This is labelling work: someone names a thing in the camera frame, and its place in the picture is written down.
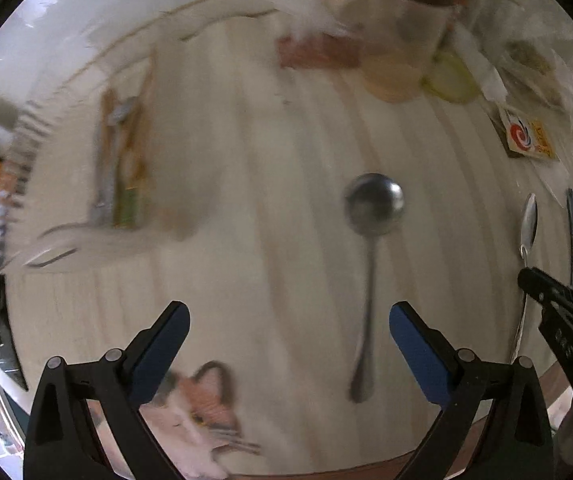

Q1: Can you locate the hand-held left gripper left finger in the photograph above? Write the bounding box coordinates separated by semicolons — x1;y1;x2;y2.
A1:
23;301;190;480

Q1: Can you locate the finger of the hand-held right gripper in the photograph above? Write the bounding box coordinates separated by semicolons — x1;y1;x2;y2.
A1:
539;305;573;401
518;266;573;331

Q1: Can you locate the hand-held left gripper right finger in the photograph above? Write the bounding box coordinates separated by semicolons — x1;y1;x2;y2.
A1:
389;301;553;480

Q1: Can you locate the pointed bowl steel spoon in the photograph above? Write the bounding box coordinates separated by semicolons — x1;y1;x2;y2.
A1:
509;192;539;361

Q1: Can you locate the round bowl steel spoon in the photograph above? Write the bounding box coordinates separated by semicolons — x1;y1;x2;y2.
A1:
344;173;406;404

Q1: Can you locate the plain handle steel spoon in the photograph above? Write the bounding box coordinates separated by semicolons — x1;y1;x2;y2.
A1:
94;125;117;223

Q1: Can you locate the group of wooden chopsticks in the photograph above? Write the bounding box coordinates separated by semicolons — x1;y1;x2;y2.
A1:
99;55;154;231

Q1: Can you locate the clear plastic utensil container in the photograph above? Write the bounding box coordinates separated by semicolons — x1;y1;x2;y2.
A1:
4;35;202;271

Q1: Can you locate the ornate handle steel spoon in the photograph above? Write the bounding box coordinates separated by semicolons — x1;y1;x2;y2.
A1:
108;95;137;128

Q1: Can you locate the small colourful card packet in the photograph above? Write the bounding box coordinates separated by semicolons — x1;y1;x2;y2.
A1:
489;105;560;162

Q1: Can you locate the clear plastic bag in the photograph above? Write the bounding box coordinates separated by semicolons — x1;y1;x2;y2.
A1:
467;0;573;148

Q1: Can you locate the clear jar brown lid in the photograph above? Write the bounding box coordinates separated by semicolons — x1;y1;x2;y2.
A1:
359;0;460;103

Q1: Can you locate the reddish brown packet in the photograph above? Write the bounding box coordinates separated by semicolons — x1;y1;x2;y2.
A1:
276;32;365;71

